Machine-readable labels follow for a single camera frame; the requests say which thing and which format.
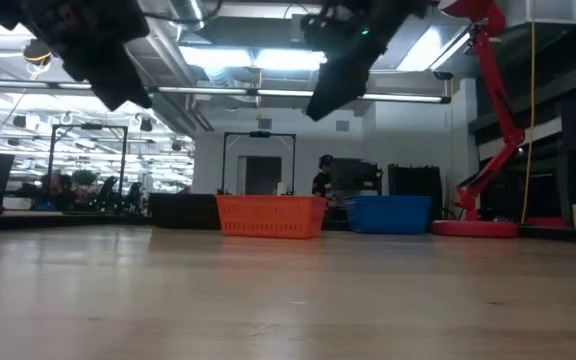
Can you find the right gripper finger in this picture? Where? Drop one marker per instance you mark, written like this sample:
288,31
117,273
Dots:
338,90

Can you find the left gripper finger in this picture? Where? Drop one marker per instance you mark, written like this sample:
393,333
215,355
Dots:
113,85

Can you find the blue plastic basket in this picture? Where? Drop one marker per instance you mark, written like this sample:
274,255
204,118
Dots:
388,215

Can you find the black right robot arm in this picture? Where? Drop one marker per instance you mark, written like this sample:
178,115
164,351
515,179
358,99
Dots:
403,12

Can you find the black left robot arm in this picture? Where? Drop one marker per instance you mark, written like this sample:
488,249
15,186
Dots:
3,10

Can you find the dark equipment rack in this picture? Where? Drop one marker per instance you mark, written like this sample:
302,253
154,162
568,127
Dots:
355,175

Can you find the long ceiling light fixture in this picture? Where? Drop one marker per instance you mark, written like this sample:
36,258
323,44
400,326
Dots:
248,92

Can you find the person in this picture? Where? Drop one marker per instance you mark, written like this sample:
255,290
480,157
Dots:
323,182

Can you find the green potted plant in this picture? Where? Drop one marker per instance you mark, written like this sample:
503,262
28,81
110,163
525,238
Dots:
84,177

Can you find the black cabinet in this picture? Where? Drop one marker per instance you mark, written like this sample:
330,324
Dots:
415,182

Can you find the red flat tray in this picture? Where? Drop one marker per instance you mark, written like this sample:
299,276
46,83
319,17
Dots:
545,223

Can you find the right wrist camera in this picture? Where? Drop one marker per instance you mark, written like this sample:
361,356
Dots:
323,30

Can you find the black frame stand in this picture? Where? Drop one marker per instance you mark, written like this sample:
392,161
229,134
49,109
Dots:
88,126
259,134

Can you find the silver ventilation duct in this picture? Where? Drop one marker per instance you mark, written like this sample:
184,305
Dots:
188,12

